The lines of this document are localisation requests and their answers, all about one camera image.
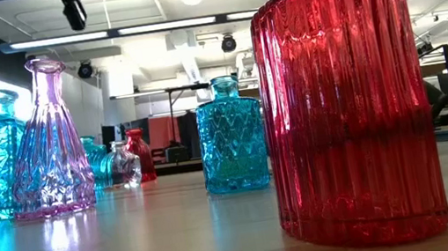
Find blue round ribbed glass vase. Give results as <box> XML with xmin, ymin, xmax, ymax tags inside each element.
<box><xmin>79</xmin><ymin>133</ymin><xmax>114</xmax><ymax>192</ymax></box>

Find pink long-necked glass vase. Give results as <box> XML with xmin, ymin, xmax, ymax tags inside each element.
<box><xmin>0</xmin><ymin>52</ymin><xmax>100</xmax><ymax>224</ymax></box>

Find red square glass vase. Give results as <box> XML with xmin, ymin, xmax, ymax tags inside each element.
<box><xmin>123</xmin><ymin>125</ymin><xmax>158</xmax><ymax>186</ymax></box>

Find black ceiling spot lamp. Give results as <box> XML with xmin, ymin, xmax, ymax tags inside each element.
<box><xmin>218</xmin><ymin>33</ymin><xmax>239</xmax><ymax>55</ymax></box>
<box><xmin>75</xmin><ymin>59</ymin><xmax>96</xmax><ymax>80</ymax></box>

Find long ceiling strip light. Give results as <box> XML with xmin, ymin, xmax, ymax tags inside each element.
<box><xmin>0</xmin><ymin>0</ymin><xmax>406</xmax><ymax>61</ymax></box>

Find dark background monitors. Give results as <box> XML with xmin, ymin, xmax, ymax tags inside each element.
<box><xmin>99</xmin><ymin>117</ymin><xmax>152</xmax><ymax>153</ymax></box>

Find black high table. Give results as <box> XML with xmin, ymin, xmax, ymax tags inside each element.
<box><xmin>108</xmin><ymin>80</ymin><xmax>219</xmax><ymax>156</ymax></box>

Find red partition panel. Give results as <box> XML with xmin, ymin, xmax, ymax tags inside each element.
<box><xmin>145</xmin><ymin>114</ymin><xmax>183</xmax><ymax>151</ymax></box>

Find clear small glass vase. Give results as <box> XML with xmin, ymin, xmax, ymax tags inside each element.
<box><xmin>97</xmin><ymin>137</ymin><xmax>146</xmax><ymax>193</ymax></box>

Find black box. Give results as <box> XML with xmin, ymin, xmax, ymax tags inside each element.
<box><xmin>163</xmin><ymin>144</ymin><xmax>191</xmax><ymax>165</ymax></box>

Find blue zigzag-pattern glass vase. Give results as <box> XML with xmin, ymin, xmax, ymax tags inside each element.
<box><xmin>189</xmin><ymin>70</ymin><xmax>274</xmax><ymax>198</ymax></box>

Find large red ribbed glass vase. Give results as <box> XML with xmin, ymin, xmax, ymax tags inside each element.
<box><xmin>245</xmin><ymin>0</ymin><xmax>448</xmax><ymax>251</ymax></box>

